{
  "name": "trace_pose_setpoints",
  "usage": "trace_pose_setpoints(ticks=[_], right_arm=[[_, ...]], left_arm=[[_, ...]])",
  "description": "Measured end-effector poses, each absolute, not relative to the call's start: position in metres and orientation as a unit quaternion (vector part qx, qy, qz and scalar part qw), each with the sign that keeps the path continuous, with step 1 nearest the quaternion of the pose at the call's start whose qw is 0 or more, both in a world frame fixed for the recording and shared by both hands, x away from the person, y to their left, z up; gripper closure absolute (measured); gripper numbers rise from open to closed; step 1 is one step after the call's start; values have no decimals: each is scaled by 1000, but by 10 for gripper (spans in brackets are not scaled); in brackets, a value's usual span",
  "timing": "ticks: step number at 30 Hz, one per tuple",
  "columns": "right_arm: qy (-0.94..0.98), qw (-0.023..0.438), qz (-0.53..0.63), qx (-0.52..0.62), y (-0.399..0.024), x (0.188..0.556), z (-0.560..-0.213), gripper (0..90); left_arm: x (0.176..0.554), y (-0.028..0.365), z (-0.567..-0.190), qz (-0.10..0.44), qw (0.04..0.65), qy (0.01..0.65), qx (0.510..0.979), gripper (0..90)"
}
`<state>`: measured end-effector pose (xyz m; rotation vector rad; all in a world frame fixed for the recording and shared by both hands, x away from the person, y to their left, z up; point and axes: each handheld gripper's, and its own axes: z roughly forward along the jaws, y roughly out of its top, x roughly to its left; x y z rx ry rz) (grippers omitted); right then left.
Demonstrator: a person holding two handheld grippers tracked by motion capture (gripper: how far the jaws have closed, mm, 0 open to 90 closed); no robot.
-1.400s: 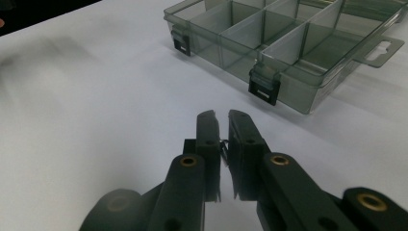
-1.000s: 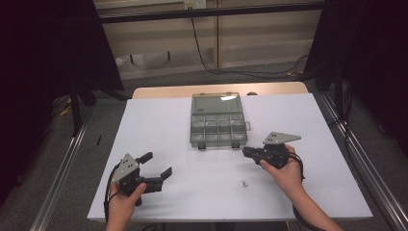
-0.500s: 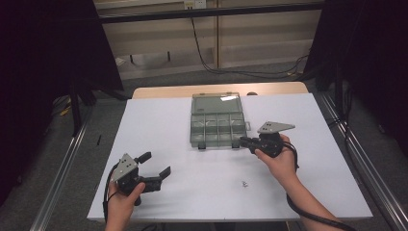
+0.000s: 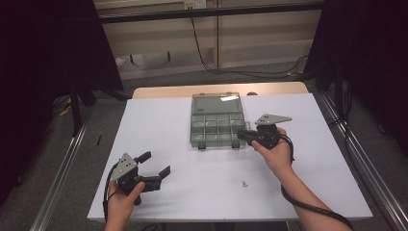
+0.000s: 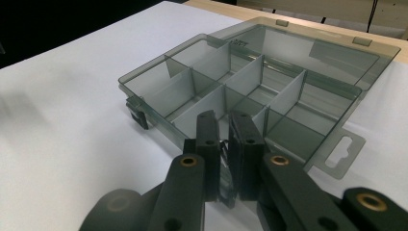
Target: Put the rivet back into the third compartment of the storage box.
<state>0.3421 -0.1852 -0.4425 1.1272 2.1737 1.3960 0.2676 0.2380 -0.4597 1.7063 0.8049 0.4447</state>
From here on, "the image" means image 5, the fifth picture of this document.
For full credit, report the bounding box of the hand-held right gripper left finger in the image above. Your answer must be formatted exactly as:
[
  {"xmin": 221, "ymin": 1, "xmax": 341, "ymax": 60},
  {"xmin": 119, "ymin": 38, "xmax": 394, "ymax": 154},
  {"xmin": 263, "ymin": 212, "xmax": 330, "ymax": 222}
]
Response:
[{"xmin": 183, "ymin": 110, "xmax": 222, "ymax": 203}]

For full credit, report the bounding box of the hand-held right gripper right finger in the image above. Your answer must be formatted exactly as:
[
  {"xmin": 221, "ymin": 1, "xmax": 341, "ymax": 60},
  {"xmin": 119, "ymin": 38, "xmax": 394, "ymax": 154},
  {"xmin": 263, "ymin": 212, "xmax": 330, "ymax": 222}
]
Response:
[{"xmin": 227, "ymin": 111, "xmax": 269, "ymax": 202}]

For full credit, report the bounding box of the clear grey compartment box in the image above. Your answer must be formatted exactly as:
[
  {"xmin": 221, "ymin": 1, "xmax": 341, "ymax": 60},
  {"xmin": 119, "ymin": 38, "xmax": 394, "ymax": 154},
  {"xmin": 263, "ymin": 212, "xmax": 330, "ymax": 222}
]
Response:
[{"xmin": 117, "ymin": 16, "xmax": 402, "ymax": 181}]

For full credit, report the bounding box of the black hanging wall cable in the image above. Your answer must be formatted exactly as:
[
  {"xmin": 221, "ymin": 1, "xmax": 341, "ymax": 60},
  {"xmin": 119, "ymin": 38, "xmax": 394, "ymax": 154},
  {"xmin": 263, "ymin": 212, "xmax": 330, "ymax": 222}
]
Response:
[{"xmin": 367, "ymin": 0, "xmax": 378, "ymax": 33}]

